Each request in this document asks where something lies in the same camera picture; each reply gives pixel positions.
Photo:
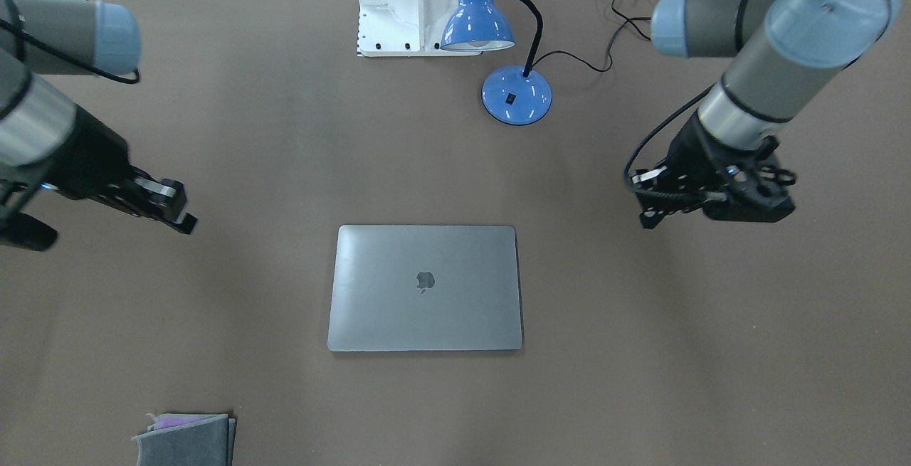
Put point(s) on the grey folded cloth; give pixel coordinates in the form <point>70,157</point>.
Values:
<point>187,439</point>

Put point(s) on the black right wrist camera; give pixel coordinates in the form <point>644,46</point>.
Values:
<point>18,229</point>

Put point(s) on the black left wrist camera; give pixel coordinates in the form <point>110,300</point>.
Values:
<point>777,180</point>

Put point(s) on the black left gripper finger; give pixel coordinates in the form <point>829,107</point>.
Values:
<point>660,196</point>

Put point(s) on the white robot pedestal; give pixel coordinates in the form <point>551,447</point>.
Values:
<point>404,28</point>

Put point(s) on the grey laptop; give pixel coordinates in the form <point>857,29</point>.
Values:
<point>409,288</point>

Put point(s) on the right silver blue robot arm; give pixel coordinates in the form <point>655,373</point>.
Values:
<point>51,143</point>

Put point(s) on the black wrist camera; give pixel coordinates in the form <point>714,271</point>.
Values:
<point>18,229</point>
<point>777,180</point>

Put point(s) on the blue desk lamp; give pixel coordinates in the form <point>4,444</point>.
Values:
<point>515,95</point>

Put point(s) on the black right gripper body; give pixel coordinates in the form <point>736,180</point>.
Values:
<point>94,160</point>

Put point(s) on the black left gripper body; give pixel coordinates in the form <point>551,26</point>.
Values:
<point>692,155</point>

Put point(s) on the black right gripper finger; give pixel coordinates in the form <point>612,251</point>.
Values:
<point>143,196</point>

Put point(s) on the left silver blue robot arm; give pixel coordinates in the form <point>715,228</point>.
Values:
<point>783,53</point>

